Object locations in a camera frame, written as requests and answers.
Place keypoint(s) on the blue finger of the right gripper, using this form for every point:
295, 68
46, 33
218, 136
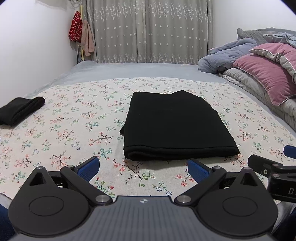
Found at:
290, 151

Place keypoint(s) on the pink pillow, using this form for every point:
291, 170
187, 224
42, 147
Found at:
273, 67

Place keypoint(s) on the person's dark blue trousers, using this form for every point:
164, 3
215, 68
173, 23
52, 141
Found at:
6, 229

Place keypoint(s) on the light blue bed cover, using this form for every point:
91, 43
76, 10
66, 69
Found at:
92, 71

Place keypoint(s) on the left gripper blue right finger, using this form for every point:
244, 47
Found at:
208, 179

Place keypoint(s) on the blue-grey crumpled quilt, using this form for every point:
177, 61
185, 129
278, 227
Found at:
222, 58

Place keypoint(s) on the floral bed sheet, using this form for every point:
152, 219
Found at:
82, 120

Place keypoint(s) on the grey star curtain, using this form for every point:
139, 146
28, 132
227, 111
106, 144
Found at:
179, 32

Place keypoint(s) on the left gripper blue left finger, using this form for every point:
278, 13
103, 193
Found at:
77, 178

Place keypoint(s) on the red floral hanging cloth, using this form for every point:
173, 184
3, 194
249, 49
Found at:
75, 31

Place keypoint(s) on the black pants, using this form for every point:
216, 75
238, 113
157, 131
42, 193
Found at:
176, 126

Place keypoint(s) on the small folded black garment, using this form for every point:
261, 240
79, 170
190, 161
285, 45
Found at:
19, 109

